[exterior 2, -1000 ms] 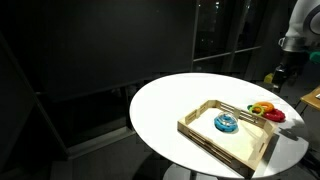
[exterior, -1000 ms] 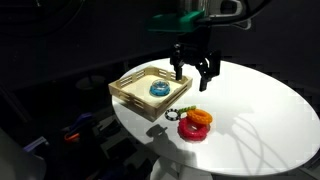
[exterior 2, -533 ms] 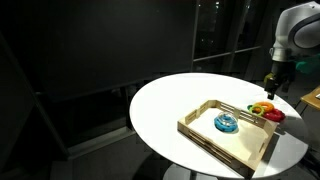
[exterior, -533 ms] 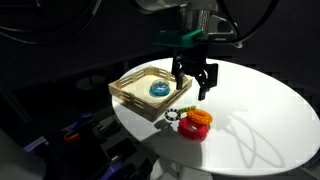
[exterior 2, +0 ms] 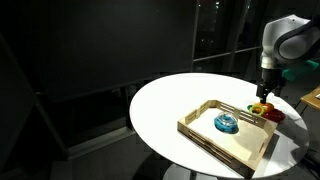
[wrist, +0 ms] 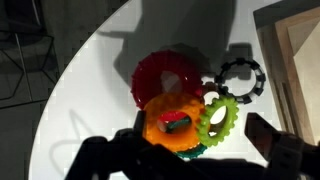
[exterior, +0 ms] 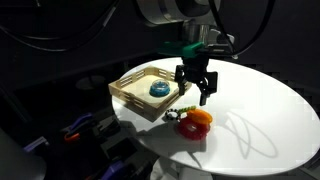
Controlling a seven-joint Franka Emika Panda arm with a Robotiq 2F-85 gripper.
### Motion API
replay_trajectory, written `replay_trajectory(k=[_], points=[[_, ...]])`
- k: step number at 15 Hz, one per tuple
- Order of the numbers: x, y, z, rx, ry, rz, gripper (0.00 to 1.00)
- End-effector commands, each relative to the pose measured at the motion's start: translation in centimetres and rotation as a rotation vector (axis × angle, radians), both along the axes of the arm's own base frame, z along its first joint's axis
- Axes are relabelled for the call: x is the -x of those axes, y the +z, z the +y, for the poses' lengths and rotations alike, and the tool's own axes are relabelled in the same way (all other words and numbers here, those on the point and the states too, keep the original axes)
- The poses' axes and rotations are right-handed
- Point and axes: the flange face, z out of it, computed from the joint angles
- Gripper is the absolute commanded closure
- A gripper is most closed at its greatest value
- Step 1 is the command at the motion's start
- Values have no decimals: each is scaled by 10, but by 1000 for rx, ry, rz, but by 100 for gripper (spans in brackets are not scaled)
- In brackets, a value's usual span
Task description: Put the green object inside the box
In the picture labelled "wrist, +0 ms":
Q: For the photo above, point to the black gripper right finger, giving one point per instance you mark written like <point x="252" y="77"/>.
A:
<point x="261" y="133"/>

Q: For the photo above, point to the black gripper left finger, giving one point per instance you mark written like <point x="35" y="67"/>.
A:
<point x="140" y="121"/>

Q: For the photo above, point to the shallow wooden slatted box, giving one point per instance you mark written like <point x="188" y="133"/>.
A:
<point x="300" y="66"/>

